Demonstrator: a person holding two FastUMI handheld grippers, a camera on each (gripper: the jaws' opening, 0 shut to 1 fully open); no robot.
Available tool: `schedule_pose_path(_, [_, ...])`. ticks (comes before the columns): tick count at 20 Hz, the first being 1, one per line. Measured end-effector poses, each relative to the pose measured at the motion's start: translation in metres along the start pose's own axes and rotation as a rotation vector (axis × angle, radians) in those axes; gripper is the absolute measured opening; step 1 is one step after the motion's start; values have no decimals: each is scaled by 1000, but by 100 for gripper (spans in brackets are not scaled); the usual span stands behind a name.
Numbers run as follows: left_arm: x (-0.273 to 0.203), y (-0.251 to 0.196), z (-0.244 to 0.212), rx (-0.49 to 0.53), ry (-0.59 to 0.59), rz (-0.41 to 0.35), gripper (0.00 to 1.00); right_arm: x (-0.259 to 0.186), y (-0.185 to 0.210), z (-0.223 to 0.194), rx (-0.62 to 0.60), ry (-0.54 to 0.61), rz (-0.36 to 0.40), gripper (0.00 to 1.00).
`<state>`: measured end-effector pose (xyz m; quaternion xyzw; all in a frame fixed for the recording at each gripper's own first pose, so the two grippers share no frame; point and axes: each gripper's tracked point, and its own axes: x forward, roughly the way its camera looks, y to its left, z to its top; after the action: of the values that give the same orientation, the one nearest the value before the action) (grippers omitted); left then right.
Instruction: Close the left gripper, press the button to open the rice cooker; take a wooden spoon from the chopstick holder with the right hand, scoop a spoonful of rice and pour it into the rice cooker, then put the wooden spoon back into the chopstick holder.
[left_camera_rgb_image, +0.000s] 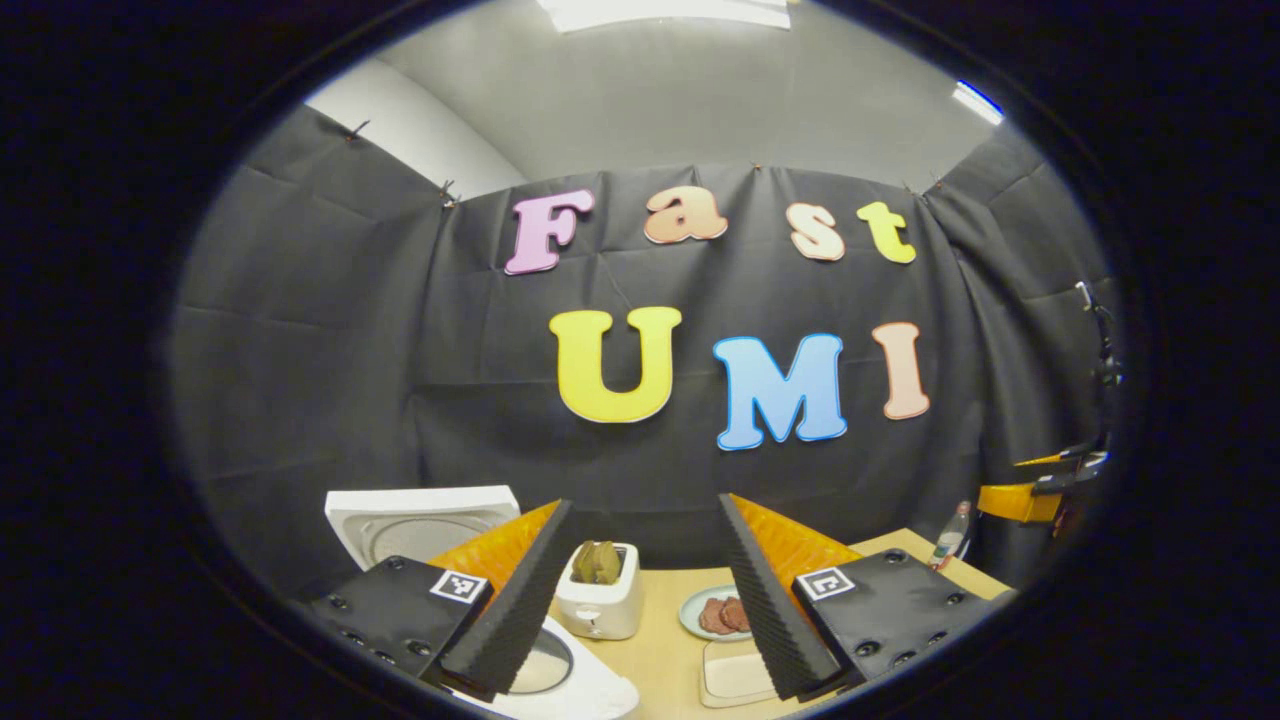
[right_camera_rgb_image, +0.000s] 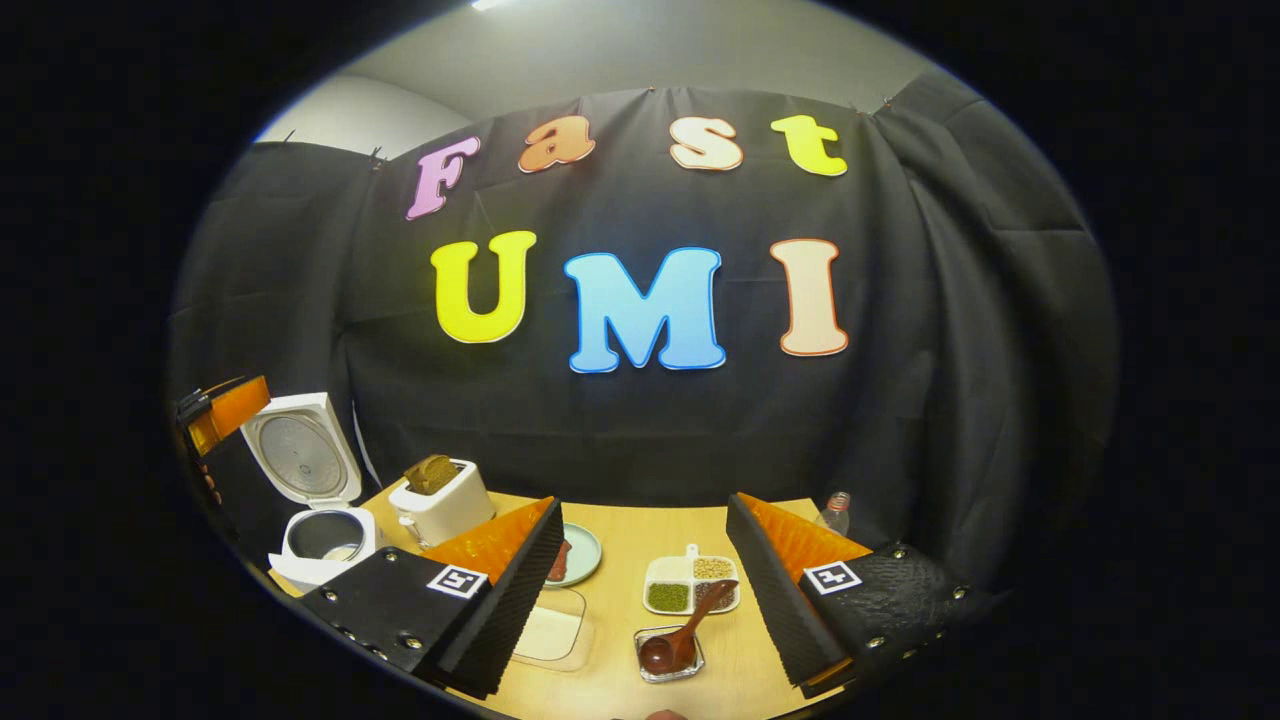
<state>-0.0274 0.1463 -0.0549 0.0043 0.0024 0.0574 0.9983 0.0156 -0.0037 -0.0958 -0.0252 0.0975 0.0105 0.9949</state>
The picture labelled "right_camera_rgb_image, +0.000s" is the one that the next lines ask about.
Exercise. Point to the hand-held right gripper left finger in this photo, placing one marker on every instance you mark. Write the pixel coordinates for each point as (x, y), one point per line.
(515, 610)

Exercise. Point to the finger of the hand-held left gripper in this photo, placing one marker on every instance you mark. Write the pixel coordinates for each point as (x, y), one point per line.
(235, 405)

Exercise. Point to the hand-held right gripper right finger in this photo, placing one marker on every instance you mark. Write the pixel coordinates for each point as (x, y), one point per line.
(780, 610)

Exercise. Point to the white rice cooker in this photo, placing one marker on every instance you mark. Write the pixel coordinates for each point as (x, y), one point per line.
(340, 430)

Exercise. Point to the white divided rice and bean dish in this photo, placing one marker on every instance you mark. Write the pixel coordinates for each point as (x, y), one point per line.
(665, 572)

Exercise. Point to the dark brown wooden spoon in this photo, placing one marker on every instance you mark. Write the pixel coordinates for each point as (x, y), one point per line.
(658, 655)

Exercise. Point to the clear rectangular tray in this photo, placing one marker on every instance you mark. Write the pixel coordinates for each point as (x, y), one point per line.
(548, 635)

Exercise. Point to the brown meat piece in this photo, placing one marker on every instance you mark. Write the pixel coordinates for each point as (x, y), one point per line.
(560, 562)

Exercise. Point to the pale green plate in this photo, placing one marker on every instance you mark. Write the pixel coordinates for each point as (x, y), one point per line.
(585, 555)

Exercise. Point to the clear plastic bottle red label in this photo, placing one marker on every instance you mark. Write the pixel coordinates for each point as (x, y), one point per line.
(838, 515)

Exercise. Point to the white toaster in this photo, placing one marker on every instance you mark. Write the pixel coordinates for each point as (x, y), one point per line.
(445, 515)

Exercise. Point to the black backdrop cloth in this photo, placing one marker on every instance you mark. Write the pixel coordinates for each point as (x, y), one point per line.
(900, 400)

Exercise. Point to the large ceiling light panel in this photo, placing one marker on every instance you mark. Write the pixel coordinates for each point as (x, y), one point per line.
(490, 3)

